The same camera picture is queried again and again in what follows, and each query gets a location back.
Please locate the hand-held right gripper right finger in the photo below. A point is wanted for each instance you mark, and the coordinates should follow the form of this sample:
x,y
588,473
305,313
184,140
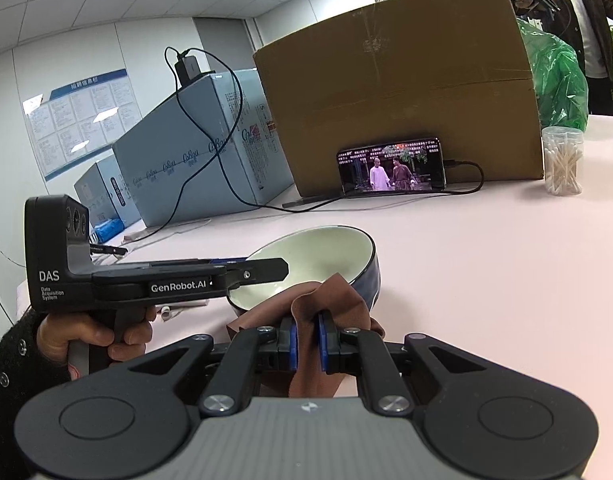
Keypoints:
x,y
322,345

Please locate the brown cardboard box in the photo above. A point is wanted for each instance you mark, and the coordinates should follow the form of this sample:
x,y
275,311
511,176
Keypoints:
x,y
386,70

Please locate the person's left hand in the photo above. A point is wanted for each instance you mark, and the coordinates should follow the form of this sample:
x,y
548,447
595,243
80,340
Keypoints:
x,y
86,330

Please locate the clear cotton swab container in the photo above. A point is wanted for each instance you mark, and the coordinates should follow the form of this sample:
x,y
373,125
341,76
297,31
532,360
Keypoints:
x,y
563,165

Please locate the large light blue box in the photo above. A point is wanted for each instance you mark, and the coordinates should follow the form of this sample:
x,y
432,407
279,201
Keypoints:
x,y
186,160

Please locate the white tissue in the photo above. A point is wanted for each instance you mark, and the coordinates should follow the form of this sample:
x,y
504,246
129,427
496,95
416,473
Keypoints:
x,y
169,311

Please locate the small light blue box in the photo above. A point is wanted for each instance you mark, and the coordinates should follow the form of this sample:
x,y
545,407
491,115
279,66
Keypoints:
x,y
104,185

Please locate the green plastic bag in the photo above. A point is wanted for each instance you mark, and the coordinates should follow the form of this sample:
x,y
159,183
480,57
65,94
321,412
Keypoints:
x,y
561,75

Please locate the white and blue ceramic bowl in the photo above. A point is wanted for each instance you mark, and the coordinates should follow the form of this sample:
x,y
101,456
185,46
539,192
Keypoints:
x,y
306,255

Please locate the blue plastic bag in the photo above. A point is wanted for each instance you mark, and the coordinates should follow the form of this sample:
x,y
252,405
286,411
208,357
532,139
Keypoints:
x,y
109,230

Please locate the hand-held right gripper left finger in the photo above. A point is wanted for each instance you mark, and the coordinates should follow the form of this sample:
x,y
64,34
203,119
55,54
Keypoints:
x,y
291,345

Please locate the black charger adapter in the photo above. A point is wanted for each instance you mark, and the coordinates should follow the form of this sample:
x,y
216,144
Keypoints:
x,y
187,71

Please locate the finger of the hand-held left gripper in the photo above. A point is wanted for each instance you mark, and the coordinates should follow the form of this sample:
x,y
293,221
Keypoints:
x,y
229,261
261,270

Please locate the brown cloth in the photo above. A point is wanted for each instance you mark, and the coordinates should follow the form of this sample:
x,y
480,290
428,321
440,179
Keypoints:
x,y
336,295

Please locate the wall notice board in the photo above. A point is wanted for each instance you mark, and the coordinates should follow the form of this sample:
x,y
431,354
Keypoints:
x,y
81,120

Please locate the black smartphone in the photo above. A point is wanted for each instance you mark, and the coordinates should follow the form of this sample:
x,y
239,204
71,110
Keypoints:
x,y
391,165

